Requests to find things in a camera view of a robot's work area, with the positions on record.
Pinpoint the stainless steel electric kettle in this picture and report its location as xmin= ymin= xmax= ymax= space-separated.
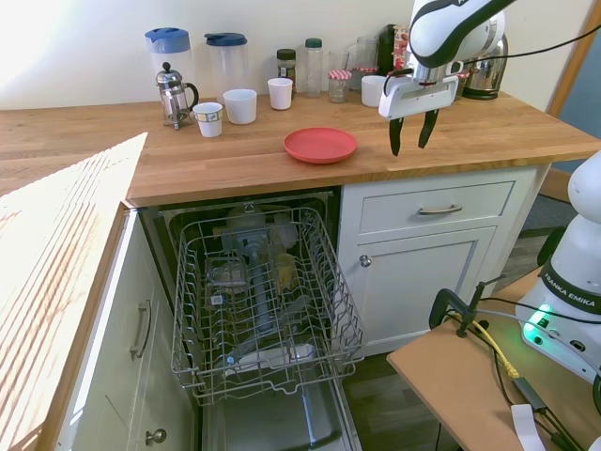
xmin=458 ymin=32 xmax=510 ymax=101

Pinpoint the patterned paper cup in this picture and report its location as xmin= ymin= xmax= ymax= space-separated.
xmin=192 ymin=101 xmax=223 ymax=138

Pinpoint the narrow white cup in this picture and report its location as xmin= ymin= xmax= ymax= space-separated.
xmin=267 ymin=77 xmax=294 ymax=111

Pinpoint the yellow cable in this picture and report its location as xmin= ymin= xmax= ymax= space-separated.
xmin=470 ymin=318 xmax=521 ymax=380

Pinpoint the yellow plastic cup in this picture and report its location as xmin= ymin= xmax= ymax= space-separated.
xmin=274 ymin=253 xmax=297 ymax=288

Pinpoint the wide jar red checked lid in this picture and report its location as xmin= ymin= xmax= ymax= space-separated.
xmin=347 ymin=65 xmax=380 ymax=92

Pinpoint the white dish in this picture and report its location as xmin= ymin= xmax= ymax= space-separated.
xmin=223 ymin=341 xmax=316 ymax=380

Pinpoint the built-in dishwasher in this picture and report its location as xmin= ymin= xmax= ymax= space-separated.
xmin=139 ymin=186 xmax=363 ymax=451

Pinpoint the dark-lid coffee jar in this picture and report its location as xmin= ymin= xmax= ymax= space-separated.
xmin=275 ymin=48 xmax=298 ymax=91

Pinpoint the short blue-lid clear pitcher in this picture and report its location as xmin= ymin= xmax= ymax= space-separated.
xmin=204 ymin=31 xmax=249 ymax=102

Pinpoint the red plastic plate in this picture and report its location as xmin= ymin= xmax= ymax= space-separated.
xmin=283 ymin=127 xmax=359 ymax=165

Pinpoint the red and white carton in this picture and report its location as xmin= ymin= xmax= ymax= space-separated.
xmin=392 ymin=24 xmax=413 ymax=71

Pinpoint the black cable with adapter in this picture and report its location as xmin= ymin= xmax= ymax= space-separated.
xmin=490 ymin=350 xmax=586 ymax=451

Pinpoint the white cabinet with drawer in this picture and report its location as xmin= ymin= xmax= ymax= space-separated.
xmin=336 ymin=163 xmax=551 ymax=357

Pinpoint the black C-clamp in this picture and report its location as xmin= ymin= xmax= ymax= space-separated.
xmin=427 ymin=275 xmax=507 ymax=339

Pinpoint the clear drinking glass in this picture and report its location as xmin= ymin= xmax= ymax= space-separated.
xmin=327 ymin=49 xmax=351 ymax=72

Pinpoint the large clear glass jar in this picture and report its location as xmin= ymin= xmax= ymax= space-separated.
xmin=355 ymin=36 xmax=380 ymax=70

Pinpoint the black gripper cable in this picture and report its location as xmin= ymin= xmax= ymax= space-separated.
xmin=473 ymin=17 xmax=601 ymax=61

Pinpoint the metal drawer bar handle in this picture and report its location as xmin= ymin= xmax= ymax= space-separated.
xmin=417 ymin=203 xmax=464 ymax=216

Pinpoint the grey wire dishwasher rack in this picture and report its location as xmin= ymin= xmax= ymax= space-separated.
xmin=169 ymin=205 xmax=368 ymax=408

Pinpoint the small jar red checked lid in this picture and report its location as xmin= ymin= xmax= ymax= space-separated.
xmin=327 ymin=69 xmax=353 ymax=104

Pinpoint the wooden door frame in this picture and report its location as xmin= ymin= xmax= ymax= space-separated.
xmin=546 ymin=22 xmax=601 ymax=119

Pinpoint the black bottle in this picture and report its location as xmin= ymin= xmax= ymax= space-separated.
xmin=377 ymin=23 xmax=398 ymax=77

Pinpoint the white tape strip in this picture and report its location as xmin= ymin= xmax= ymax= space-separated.
xmin=510 ymin=403 xmax=547 ymax=451

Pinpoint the clear plastic container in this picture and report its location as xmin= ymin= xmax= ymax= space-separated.
xmin=203 ymin=257 xmax=249 ymax=293

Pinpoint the glass French press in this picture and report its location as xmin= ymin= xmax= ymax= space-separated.
xmin=155 ymin=61 xmax=201 ymax=132

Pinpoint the metal cabinet bar handle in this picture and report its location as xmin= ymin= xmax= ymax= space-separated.
xmin=129 ymin=300 xmax=153 ymax=361

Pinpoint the white mug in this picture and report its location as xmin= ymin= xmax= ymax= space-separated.
xmin=360 ymin=74 xmax=390 ymax=108

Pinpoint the tall blue-lid clear pitcher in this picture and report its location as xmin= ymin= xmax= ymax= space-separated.
xmin=144 ymin=26 xmax=194 ymax=110

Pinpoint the white corner cabinet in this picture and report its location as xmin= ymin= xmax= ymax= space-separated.
xmin=54 ymin=206 xmax=199 ymax=451

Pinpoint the green-cap clear bottle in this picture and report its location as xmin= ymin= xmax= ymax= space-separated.
xmin=301 ymin=38 xmax=327 ymax=99

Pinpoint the wide white cup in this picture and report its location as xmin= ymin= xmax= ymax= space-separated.
xmin=223 ymin=88 xmax=258 ymax=126

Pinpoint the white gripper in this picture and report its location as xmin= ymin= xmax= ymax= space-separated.
xmin=378 ymin=74 xmax=460 ymax=158

